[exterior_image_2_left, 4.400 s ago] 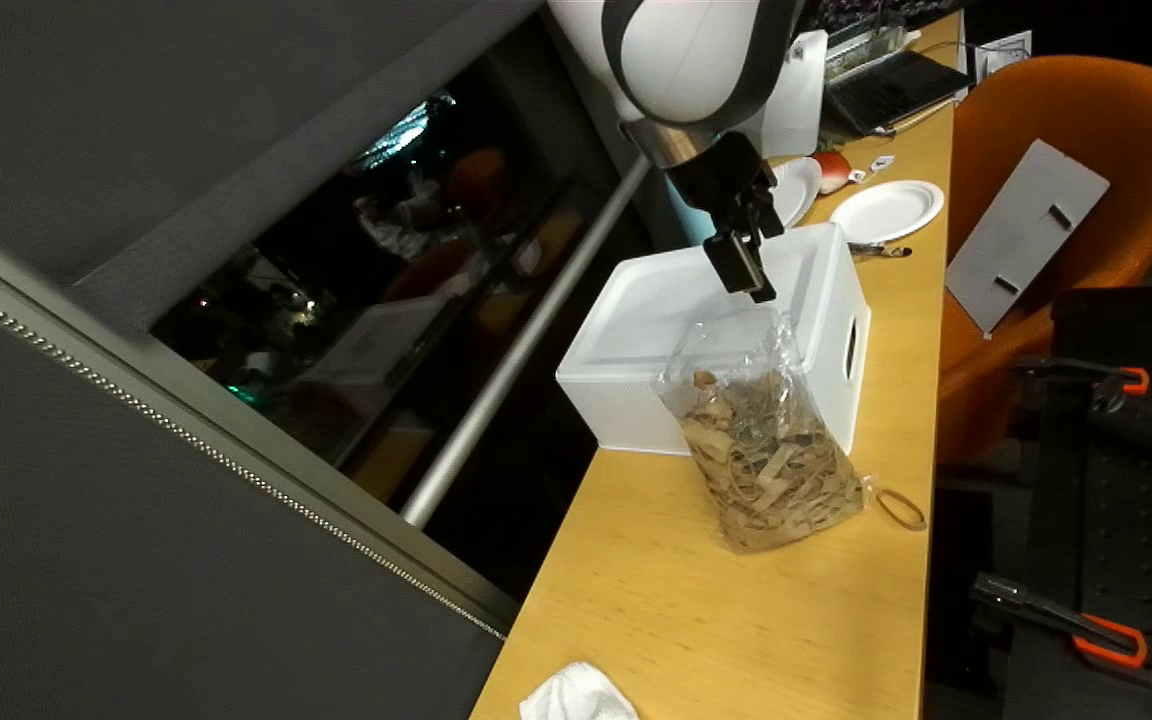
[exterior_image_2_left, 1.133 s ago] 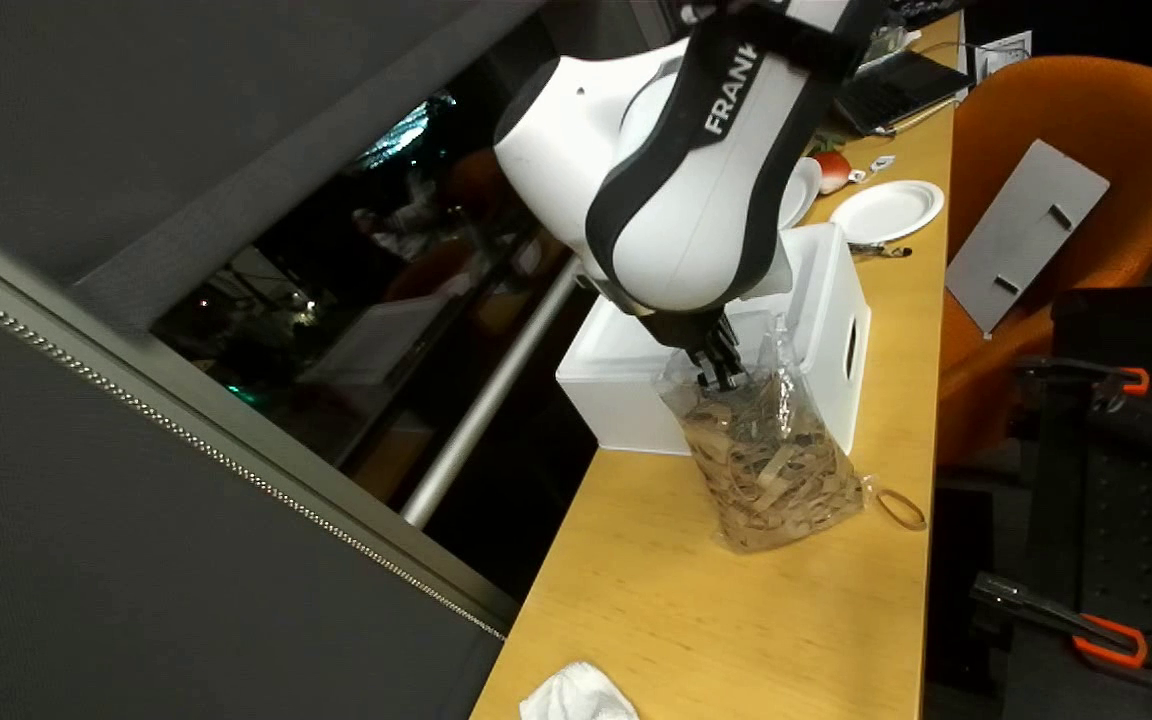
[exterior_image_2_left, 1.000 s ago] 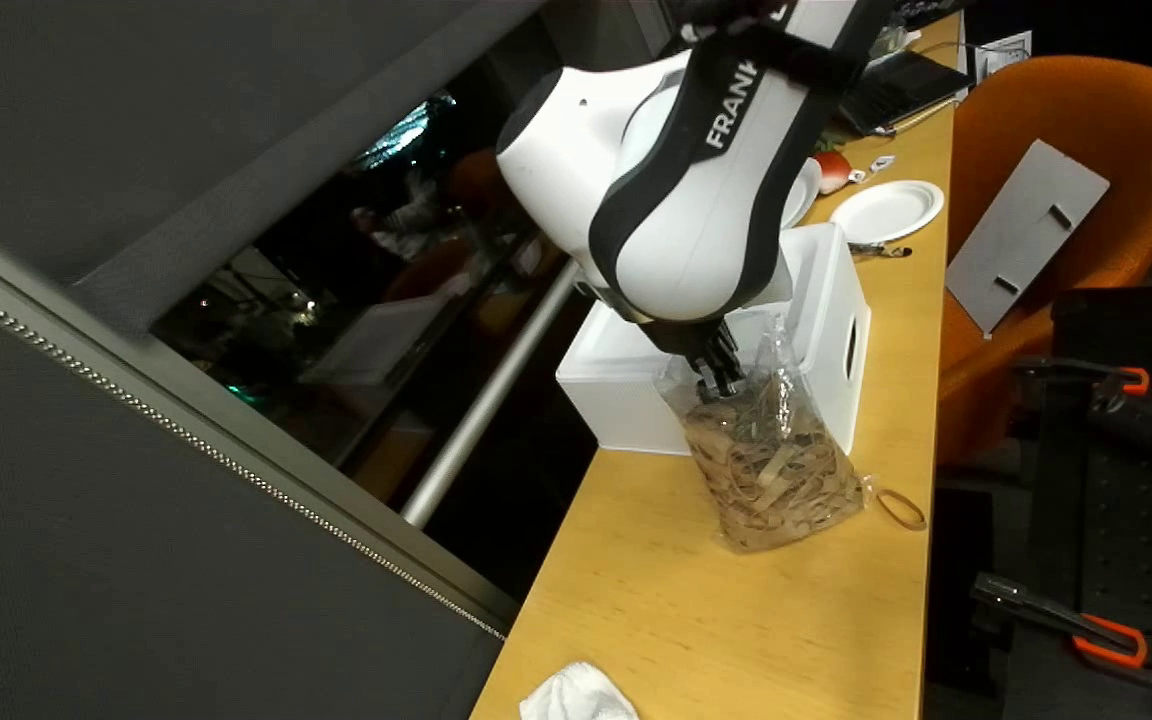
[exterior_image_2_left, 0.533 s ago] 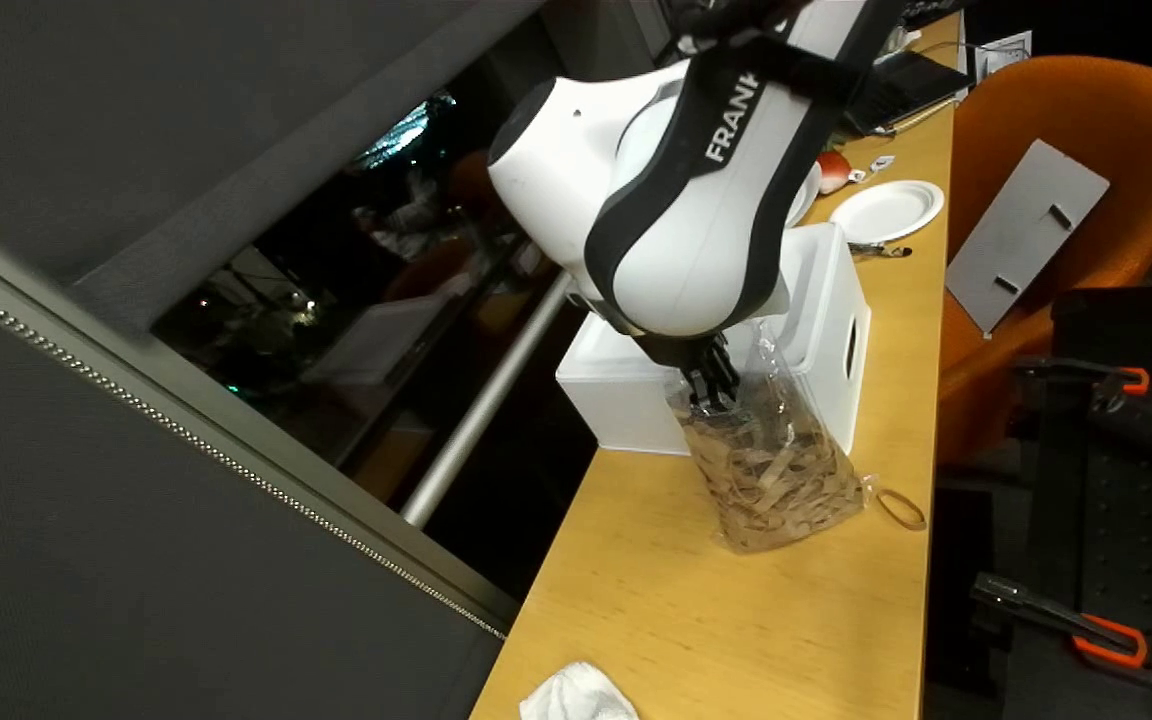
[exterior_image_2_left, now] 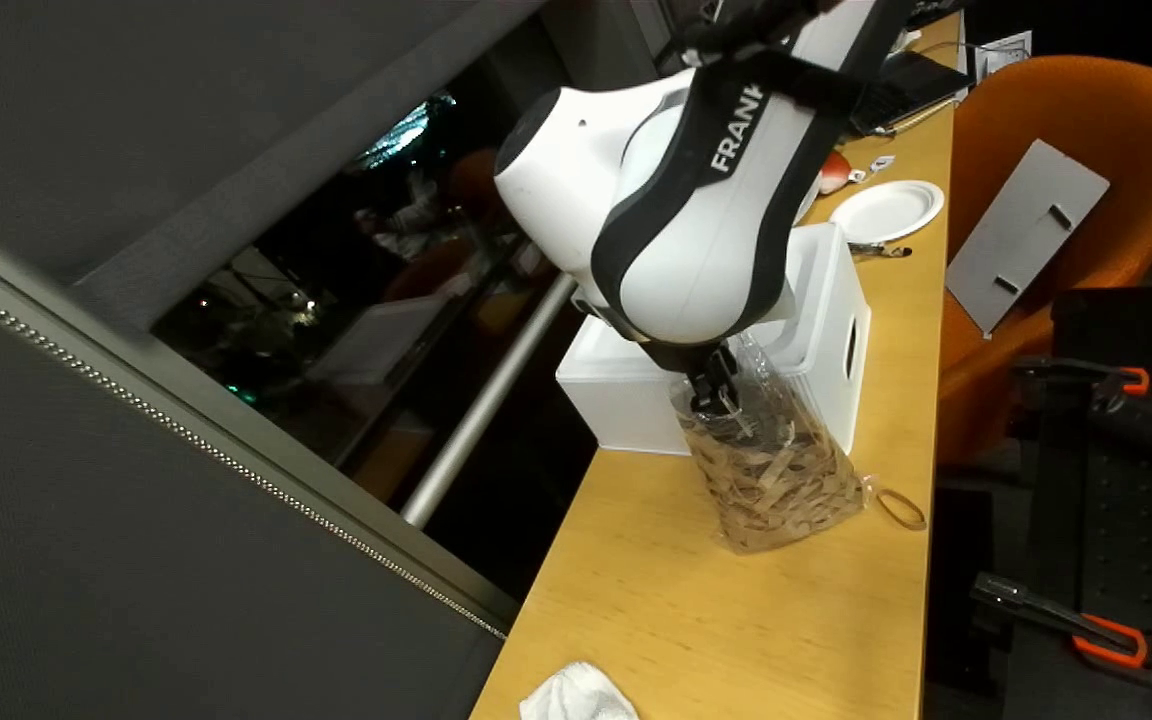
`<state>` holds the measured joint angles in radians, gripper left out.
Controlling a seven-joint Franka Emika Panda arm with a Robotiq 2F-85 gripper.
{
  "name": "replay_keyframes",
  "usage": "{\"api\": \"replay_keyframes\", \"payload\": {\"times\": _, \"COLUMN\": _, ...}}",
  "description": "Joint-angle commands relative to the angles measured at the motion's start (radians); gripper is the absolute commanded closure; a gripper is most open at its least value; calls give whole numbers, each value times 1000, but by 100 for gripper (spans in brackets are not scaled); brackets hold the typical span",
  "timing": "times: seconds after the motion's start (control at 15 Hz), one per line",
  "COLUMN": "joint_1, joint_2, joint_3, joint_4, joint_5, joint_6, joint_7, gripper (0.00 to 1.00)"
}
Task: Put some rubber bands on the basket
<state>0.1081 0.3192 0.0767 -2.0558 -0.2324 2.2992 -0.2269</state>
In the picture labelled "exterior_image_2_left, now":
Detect silver railing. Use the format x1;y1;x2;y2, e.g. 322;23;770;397
400;274;578;530

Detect bead chain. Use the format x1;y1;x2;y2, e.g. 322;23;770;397
0;264;509;642

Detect tan rubber band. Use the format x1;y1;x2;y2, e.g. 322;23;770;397
875;488;928;532

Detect orange chair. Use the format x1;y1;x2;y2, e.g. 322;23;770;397
938;55;1152;468

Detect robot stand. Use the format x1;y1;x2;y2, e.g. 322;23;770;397
994;288;1152;720

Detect white paper plate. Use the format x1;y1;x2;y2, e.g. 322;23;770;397
828;180;946;245

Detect white plastic basket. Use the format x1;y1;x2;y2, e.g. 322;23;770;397
555;222;873;457

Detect clear plastic bag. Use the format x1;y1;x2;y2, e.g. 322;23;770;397
669;333;879;557

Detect black clamp with orange handle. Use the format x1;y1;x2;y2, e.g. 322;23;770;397
970;571;1152;671
1010;356;1152;403

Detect black laptop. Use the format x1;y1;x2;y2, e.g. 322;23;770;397
850;49;973;137

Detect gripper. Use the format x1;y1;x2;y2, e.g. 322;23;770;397
636;338;743;417

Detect window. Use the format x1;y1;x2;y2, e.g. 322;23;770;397
151;40;597;601

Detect grey board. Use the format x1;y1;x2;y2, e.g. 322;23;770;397
945;139;1111;340

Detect red and white object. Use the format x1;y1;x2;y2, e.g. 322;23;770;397
818;150;854;197

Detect white cloth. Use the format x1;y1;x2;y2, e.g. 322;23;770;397
519;660;641;720

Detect heap of rubber bands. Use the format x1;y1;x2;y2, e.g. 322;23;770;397
681;395;869;553

